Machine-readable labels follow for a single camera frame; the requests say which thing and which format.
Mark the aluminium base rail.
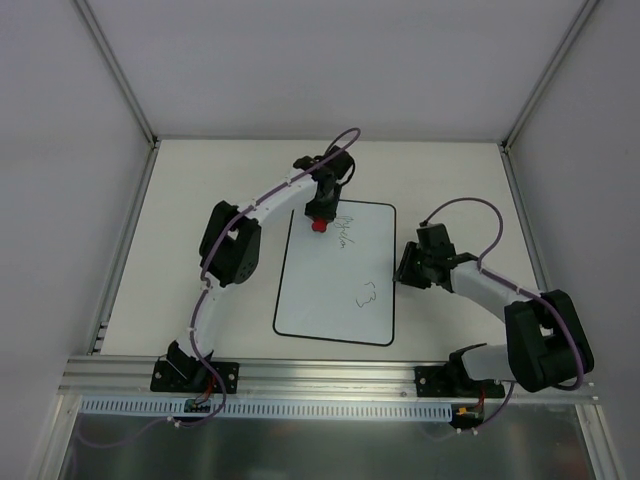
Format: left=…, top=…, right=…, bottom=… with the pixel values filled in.
left=57, top=353, right=601, bottom=405

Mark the right small circuit board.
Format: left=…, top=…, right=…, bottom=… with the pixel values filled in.
left=450, top=406, right=485, bottom=435

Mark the aluminium frame post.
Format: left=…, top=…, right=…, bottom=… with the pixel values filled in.
left=70, top=0, right=158, bottom=147
left=500, top=0, right=601, bottom=153

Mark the red bone-shaped eraser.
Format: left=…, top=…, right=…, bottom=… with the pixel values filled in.
left=311, top=218, right=328, bottom=233

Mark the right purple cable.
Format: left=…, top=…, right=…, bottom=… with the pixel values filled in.
left=422, top=197, right=586, bottom=441

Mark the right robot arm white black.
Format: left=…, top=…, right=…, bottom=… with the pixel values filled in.
left=394, top=222, right=595, bottom=396

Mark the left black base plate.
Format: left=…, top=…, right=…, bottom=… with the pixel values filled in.
left=150, top=359, right=240, bottom=395

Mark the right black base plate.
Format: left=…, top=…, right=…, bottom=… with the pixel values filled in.
left=413, top=364, right=506, bottom=400

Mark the purple cable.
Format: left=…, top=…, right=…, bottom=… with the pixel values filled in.
left=74, top=128, right=362, bottom=449
left=422, top=197, right=586, bottom=441

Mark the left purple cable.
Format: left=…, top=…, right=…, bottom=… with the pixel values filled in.
left=74, top=128, right=362, bottom=449

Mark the white whiteboard black frame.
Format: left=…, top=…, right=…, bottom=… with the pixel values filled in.
left=273, top=200, right=396, bottom=347

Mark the small circuit board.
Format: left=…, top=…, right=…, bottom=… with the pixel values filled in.
left=183, top=397, right=213, bottom=415
left=450, top=406, right=485, bottom=435

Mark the left aluminium frame post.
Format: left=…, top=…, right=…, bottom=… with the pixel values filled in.
left=70, top=0, right=158, bottom=147

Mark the left small circuit board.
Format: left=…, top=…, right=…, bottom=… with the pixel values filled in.
left=183, top=397, right=213, bottom=415

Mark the right aluminium frame post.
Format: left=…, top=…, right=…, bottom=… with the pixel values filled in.
left=500, top=0, right=601, bottom=153

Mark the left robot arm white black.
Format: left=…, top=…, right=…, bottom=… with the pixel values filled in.
left=151, top=146, right=355, bottom=393

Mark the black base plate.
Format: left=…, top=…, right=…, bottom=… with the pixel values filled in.
left=150, top=359, right=240, bottom=395
left=413, top=364, right=506, bottom=400

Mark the white slotted cable duct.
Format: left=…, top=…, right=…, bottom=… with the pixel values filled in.
left=79, top=396, right=453, bottom=423

